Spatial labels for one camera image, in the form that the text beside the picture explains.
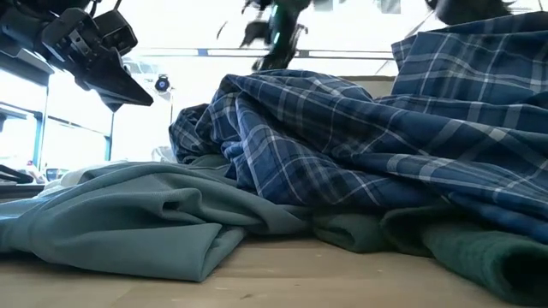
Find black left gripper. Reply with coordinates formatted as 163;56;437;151
41;7;155;114

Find blue plaid shirt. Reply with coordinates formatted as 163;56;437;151
169;10;548;246

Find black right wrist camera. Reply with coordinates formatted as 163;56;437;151
239;19;271;49

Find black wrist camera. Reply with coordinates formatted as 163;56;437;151
92;9;139;57
239;19;271;49

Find grey-teal shirt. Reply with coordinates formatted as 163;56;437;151
0;153;319;283

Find black aluminium table frame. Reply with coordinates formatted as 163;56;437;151
0;163;45;200

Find grey horizontal rail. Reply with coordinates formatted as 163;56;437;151
128;46;395;61

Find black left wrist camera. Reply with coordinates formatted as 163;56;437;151
92;9;139;57

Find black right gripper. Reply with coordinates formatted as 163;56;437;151
251;0;312;72

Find round blue lamp on stand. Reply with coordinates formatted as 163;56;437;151
153;74;175;125

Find dark green towel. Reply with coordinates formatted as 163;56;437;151
310;204;548;307

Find blue metal frame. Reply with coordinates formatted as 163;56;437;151
0;100;116;172

